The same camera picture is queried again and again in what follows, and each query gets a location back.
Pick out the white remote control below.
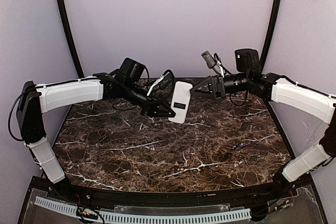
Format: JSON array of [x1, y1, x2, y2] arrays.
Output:
[[168, 81, 193, 124]]

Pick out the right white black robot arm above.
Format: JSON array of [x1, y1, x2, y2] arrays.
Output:
[[190, 49, 335, 197]]

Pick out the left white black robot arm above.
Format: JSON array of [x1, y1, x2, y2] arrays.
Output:
[[11, 58, 176, 197]]

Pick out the green circuit board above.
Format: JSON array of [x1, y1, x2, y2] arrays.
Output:
[[76, 207, 98, 220]]

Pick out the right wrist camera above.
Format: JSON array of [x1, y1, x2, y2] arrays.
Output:
[[201, 51, 226, 77]]

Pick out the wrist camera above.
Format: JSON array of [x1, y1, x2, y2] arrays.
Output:
[[146, 69, 175, 97], [201, 51, 226, 77]]

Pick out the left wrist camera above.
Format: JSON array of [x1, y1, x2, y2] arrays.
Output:
[[146, 69, 175, 97]]

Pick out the black front rail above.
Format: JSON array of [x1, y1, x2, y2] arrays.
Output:
[[71, 183, 272, 207]]

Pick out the white slotted cable duct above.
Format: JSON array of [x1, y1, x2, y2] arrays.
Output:
[[34, 196, 251, 223]]

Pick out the right black frame post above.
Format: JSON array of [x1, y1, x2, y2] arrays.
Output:
[[260, 0, 281, 68]]

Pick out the black frame post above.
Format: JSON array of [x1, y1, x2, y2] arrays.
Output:
[[260, 0, 281, 68], [56, 0, 84, 78]]

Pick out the left black frame post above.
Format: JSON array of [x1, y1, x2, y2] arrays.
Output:
[[56, 0, 84, 78]]

